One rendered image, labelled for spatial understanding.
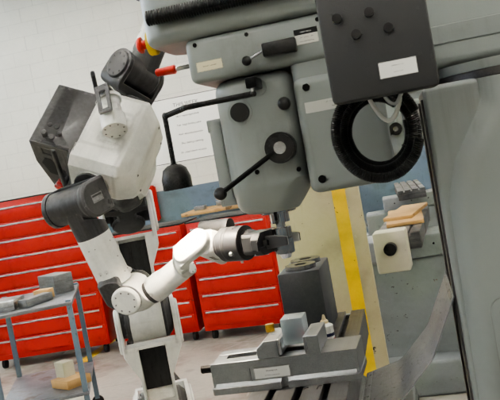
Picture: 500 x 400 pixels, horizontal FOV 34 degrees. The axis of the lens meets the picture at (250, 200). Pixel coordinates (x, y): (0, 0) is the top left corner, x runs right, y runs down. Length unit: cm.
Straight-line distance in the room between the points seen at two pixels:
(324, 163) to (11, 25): 1067
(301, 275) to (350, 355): 49
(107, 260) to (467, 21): 106
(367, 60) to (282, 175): 41
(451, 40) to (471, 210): 37
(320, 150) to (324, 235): 190
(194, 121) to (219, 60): 943
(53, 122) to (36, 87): 981
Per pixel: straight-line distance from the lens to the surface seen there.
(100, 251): 213
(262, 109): 184
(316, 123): 180
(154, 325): 252
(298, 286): 229
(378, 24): 155
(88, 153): 218
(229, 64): 183
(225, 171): 193
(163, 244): 684
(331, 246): 368
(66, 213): 213
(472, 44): 181
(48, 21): 1207
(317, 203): 366
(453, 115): 175
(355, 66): 154
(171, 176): 194
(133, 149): 219
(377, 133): 179
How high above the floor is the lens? 145
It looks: 3 degrees down
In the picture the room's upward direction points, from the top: 10 degrees counter-clockwise
